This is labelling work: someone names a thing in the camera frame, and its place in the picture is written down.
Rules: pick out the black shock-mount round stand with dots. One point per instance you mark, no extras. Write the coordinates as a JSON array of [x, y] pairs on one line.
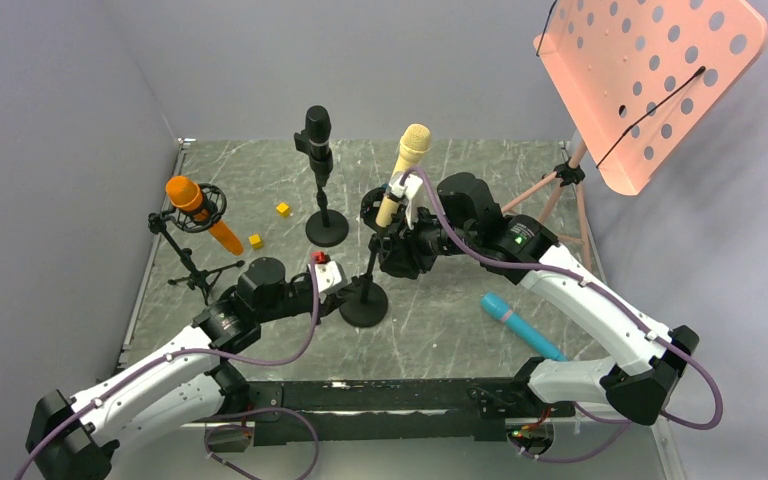
[[378, 208]]

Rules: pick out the pink perforated music stand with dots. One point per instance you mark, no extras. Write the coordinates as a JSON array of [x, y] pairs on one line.
[[637, 78]]

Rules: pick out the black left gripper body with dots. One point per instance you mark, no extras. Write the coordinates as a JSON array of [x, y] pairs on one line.
[[295, 300]]

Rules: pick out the black round-base tall stand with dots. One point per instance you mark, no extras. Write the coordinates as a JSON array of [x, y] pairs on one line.
[[326, 227]]

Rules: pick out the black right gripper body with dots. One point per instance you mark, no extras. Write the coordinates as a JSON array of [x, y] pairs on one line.
[[427, 239]]

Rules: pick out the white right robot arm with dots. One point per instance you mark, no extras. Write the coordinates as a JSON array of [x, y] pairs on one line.
[[646, 358]]

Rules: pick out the orange microphone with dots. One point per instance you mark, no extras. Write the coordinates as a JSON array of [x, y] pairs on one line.
[[199, 207]]

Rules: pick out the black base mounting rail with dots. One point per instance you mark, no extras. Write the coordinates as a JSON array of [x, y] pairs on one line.
[[483, 409]]

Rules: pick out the blue microphone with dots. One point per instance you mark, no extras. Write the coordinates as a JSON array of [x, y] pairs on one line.
[[500, 310]]

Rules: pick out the cream yellow microphone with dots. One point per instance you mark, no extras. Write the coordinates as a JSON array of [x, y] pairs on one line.
[[413, 145]]

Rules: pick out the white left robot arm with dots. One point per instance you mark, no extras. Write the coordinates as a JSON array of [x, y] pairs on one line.
[[191, 377]]

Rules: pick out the black round-base clip stand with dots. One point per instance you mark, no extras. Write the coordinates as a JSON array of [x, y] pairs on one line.
[[366, 304]]

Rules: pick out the black microphone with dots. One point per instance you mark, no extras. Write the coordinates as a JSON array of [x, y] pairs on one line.
[[313, 141]]

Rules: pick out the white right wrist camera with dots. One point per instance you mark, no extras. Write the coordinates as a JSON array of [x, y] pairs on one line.
[[407, 190]]

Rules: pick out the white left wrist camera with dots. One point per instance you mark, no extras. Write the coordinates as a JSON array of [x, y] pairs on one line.
[[330, 278]]

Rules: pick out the yellow cube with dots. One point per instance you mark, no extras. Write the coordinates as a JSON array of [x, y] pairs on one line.
[[256, 241], [283, 210]]

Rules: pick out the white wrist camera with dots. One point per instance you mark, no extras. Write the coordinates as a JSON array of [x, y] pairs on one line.
[[407, 190], [330, 278]]

